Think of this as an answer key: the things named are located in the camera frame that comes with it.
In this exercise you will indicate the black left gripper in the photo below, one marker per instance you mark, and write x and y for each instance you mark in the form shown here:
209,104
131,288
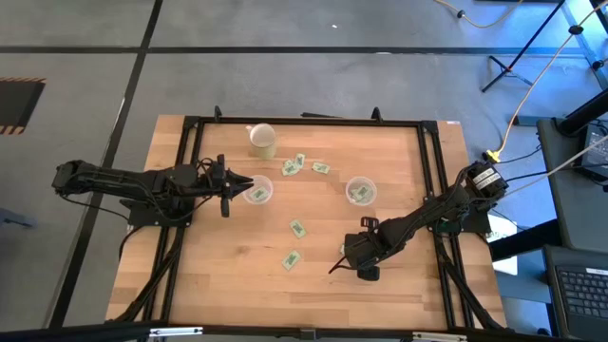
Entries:
221,183

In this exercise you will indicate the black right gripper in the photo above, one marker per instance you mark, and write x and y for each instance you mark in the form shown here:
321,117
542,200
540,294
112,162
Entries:
363,249

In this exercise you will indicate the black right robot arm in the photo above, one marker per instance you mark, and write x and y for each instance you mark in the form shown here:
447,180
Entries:
427,211

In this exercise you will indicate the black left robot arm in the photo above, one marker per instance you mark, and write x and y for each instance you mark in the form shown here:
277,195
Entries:
142,183

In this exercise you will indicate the clear plastic cup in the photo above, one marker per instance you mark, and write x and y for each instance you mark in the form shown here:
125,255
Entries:
361,180
259,180

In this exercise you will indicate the white paper sheet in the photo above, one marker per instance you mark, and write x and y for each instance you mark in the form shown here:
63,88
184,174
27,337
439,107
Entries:
503,228

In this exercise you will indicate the black beam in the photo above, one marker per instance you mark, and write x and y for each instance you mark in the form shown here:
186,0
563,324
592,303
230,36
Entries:
584,114
527,240

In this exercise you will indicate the hazard-striped floor plate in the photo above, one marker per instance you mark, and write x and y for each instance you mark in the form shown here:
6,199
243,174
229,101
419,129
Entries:
19,102

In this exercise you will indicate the grey desk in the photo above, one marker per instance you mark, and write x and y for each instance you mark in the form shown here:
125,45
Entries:
579,214

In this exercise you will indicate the dark laptop with keyboard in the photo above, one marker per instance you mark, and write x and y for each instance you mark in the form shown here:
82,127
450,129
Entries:
584,290

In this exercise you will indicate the black tripod stand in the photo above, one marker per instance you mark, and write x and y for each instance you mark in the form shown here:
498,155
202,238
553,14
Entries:
504,68

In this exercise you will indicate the dark electronic device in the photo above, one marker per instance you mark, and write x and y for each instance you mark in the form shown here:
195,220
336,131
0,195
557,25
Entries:
596,152

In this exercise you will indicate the light metal stand pole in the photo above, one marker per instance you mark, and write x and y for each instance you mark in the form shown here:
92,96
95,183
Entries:
586,43

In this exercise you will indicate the black aluminium table frame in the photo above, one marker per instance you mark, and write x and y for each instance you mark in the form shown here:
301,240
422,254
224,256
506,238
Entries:
191,122

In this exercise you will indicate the black rail with silver brackets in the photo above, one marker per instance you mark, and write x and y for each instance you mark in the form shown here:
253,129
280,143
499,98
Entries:
285,333

